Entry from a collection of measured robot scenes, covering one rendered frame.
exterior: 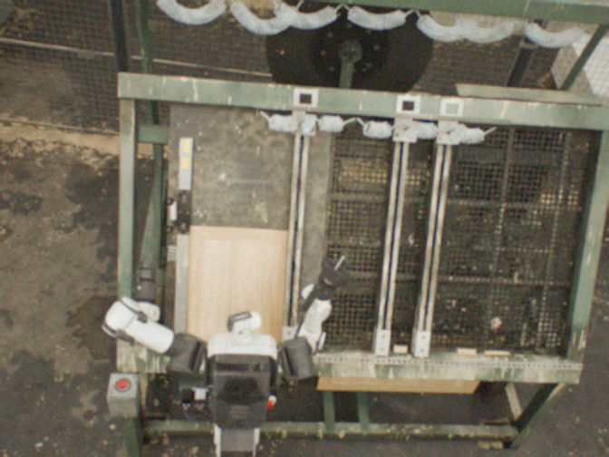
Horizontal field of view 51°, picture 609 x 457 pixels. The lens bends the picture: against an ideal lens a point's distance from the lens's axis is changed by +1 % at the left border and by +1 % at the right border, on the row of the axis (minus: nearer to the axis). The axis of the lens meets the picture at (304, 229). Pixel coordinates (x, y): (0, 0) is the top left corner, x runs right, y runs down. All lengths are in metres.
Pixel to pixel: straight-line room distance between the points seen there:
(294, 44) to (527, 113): 1.10
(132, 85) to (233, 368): 1.21
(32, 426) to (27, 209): 1.70
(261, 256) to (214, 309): 0.33
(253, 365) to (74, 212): 2.79
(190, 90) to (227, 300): 0.95
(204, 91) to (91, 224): 2.28
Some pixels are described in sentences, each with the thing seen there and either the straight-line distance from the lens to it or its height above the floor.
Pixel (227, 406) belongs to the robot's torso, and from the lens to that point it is 2.44.
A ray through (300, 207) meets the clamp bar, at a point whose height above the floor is 1.48.
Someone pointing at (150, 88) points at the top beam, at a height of 1.87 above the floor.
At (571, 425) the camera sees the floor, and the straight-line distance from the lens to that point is 4.37.
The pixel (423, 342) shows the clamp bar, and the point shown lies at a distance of 3.08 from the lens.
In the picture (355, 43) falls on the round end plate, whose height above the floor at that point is 1.90.
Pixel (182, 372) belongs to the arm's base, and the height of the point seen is 1.33.
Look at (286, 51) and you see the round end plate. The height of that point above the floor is 1.81.
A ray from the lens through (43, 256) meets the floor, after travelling 4.65.
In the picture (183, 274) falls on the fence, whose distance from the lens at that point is 2.89.
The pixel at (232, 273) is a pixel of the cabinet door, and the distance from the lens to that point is 2.91.
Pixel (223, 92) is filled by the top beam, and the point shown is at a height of 1.87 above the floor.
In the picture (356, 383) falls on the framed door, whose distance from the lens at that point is 3.65.
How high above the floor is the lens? 3.44
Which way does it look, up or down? 46 degrees down
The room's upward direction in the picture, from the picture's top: 9 degrees clockwise
